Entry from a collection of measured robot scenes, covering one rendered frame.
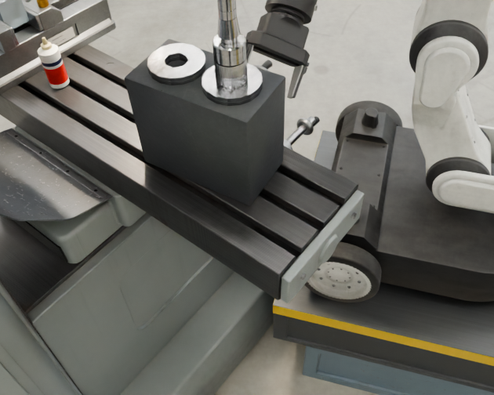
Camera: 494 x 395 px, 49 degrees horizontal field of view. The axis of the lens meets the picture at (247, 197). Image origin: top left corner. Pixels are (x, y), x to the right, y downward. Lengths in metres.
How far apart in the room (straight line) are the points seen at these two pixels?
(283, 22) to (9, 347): 0.73
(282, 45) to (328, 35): 2.03
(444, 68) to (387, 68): 1.72
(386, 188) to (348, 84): 1.29
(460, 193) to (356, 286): 0.33
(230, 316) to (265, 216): 0.79
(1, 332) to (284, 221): 0.50
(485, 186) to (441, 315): 0.36
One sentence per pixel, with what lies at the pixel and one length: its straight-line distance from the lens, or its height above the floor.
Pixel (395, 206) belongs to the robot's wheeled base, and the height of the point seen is 0.57.
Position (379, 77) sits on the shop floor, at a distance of 2.76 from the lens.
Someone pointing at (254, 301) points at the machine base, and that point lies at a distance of 1.66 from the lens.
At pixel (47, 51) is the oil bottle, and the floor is 1.04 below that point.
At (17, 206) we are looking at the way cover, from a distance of 0.99.
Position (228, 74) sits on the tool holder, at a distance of 0.78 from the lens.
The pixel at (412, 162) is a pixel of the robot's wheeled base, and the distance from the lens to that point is 1.54.
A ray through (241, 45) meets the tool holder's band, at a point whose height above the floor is 1.22.
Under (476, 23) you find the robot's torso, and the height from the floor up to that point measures 1.08.
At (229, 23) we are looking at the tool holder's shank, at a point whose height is 1.25.
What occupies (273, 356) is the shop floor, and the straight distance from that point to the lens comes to 1.80.
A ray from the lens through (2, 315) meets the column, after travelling 0.99.
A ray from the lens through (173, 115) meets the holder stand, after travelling 0.85.
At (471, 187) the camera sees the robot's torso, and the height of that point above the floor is 0.71.
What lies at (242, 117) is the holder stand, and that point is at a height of 1.14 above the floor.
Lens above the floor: 1.65
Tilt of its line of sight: 50 degrees down
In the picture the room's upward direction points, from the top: 3 degrees counter-clockwise
